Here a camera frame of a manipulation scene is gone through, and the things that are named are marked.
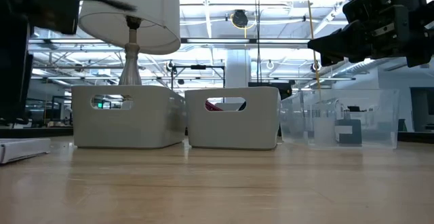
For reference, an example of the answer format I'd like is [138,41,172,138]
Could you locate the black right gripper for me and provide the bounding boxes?
[307,2,434,69]

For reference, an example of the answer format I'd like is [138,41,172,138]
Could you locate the pink black braided cable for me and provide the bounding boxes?
[205,100,224,112]

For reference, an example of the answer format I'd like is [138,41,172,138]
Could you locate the grey plastic bin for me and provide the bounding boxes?
[184,86,282,151]
[71,84,187,150]

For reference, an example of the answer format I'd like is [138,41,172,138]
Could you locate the clear plastic bin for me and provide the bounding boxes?
[279,88,401,151]

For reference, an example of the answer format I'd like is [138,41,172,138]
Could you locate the black monitor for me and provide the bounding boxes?
[248,81,293,100]

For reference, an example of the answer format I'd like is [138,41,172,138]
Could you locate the white shade silver table lamp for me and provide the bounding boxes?
[78,0,182,87]

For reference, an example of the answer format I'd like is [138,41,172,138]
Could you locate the dark office workstations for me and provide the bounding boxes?
[32,94,73,129]

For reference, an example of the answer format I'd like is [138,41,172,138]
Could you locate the dark door panel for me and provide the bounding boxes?
[410,87,434,132]

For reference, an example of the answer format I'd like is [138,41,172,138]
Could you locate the long ceiling light bar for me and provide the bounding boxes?
[180,37,315,45]

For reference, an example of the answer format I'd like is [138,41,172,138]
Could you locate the yellow hanging cable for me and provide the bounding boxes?
[304,0,321,91]

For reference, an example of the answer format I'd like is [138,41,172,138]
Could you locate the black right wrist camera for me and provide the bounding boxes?
[342,0,390,24]

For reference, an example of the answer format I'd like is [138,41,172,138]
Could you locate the black hanging cable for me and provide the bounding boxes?
[253,0,262,86]

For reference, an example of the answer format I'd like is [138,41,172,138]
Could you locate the black round ceiling cable reel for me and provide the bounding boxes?
[231,9,250,29]

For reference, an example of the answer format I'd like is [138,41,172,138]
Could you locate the black table frame rails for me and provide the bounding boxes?
[0,127,434,144]

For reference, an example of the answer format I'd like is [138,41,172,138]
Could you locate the black metal frame stand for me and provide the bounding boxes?
[170,64,226,100]

